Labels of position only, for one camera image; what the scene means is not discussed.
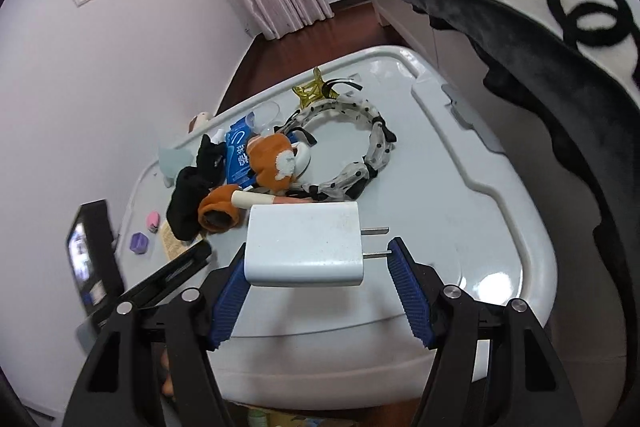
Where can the clear plastic cup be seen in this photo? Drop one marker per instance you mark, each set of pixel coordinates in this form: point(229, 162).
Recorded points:
point(265, 114)

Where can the white charger plug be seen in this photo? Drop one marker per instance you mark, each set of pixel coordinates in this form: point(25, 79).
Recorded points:
point(305, 242)

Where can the black and white printed blanket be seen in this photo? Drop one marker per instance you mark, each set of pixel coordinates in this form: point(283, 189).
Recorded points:
point(550, 107)

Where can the gold star hair accessory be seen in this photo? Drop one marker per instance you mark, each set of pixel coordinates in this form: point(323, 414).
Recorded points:
point(311, 94)

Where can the black and orange plush sock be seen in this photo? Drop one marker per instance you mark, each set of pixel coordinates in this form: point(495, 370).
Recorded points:
point(192, 197)

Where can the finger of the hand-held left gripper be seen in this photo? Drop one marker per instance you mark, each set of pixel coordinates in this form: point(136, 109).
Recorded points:
point(170, 269)

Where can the small beige plush toy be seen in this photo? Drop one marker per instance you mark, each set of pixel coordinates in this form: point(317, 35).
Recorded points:
point(200, 122)

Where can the thin black headband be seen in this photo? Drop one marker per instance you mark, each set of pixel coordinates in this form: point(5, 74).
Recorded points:
point(345, 83)

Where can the paper leaflet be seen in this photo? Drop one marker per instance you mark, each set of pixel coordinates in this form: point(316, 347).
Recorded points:
point(175, 247)

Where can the white polka dot headband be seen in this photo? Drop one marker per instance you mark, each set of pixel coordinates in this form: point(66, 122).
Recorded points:
point(374, 142)

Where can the cream and pink lip balm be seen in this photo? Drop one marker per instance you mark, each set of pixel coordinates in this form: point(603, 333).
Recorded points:
point(255, 198)

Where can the blue packet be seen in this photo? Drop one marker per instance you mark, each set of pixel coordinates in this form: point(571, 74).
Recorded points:
point(239, 154)

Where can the small purple box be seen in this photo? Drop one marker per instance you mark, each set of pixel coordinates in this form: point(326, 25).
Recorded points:
point(139, 243)

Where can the small pink eraser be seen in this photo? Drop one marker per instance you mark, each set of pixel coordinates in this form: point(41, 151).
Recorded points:
point(153, 222)

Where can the grey plastic storage bin lid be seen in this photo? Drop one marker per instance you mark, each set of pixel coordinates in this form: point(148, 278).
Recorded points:
point(450, 217)

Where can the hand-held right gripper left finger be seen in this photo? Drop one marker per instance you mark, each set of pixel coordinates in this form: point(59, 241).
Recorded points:
point(227, 307)

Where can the orange plush toy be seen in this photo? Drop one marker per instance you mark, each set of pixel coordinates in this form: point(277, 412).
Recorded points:
point(272, 157)

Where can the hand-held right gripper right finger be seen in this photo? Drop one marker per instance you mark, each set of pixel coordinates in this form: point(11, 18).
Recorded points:
point(407, 292)

